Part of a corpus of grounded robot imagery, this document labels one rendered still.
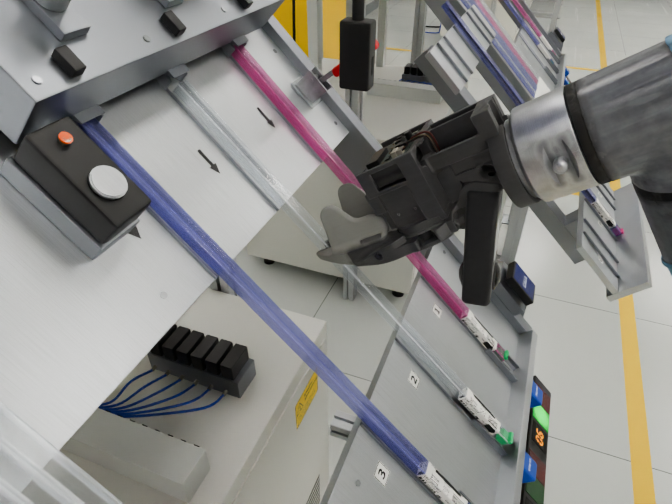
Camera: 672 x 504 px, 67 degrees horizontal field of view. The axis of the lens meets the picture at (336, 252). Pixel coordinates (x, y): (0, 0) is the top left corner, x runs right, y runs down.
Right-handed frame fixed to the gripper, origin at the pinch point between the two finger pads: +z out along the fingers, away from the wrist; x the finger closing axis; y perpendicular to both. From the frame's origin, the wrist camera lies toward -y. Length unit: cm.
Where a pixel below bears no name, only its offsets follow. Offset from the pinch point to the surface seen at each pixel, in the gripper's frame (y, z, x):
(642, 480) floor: -113, 2, -55
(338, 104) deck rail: 10.3, 1.7, -19.1
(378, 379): -11.1, -0.9, 6.8
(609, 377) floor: -109, 7, -88
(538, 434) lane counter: -37.5, -4.8, -7.9
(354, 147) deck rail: 4.6, 2.8, -18.9
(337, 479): -11.1, -1.0, 17.6
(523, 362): -29.5, -5.7, -12.8
